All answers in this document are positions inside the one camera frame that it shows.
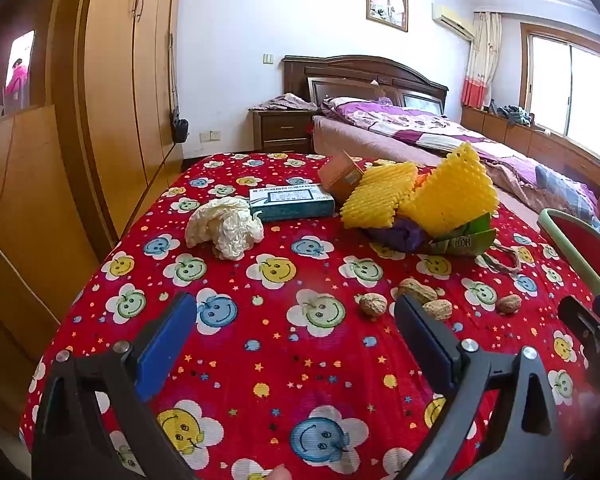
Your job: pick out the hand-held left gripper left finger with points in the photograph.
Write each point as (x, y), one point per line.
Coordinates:
(165, 345)

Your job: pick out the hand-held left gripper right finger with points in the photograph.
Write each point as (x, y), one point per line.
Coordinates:
(425, 340)

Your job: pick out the walnut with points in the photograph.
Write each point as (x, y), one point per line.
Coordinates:
(509, 304)
(371, 304)

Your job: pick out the red bin with green rim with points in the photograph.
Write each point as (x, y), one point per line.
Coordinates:
(575, 237)

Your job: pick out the green carton piece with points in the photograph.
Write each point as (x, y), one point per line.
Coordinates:
(460, 242)

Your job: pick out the purple wrapper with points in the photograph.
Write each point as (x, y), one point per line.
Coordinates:
(400, 235)

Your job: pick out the white paper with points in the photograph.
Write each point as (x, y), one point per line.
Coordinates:
(225, 230)

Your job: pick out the yellow foam fruit net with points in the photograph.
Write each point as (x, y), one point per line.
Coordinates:
(375, 200)
(455, 190)

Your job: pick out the orange foam fruit net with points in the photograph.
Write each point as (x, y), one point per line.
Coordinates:
(421, 182)

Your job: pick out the orange cardboard box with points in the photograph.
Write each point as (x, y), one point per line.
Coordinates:
(337, 175)

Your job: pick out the teal and white box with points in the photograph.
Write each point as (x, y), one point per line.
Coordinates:
(290, 205)

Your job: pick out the person's left hand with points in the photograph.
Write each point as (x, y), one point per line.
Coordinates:
(280, 474)

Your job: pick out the red smiley flower tablecloth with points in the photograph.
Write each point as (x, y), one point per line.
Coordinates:
(280, 350)

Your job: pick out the blue plaid cloth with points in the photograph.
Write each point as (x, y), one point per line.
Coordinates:
(560, 185)

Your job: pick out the long wooden window cabinet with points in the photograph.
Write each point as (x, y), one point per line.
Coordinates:
(520, 137)

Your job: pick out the bed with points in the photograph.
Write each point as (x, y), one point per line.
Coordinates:
(360, 142)

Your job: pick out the wooden shelf cabinet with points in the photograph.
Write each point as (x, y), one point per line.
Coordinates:
(30, 185)

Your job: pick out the blue-green clothes pile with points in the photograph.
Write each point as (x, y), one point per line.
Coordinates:
(515, 115)

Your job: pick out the purple patterned quilt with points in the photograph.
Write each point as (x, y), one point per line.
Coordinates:
(430, 125)

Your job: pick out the black charger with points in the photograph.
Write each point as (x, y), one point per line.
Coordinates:
(180, 130)

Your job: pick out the window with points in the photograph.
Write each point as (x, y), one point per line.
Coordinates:
(570, 90)

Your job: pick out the wooden wardrobe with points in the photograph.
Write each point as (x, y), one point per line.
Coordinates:
(115, 110)

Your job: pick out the dark wooden nightstand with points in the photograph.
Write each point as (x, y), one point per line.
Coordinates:
(280, 132)

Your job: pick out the pink clothes pile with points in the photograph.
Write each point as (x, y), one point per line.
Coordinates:
(285, 102)

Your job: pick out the dark wooden headboard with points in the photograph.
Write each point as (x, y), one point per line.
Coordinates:
(360, 72)

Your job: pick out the white and red curtain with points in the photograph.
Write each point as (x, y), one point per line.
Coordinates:
(480, 60)

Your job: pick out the white air conditioner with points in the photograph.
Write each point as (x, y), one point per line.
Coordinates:
(452, 20)

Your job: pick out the wall socket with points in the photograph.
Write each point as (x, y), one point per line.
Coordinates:
(210, 135)

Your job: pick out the framed wall photo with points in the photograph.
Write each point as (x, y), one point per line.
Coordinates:
(387, 0)

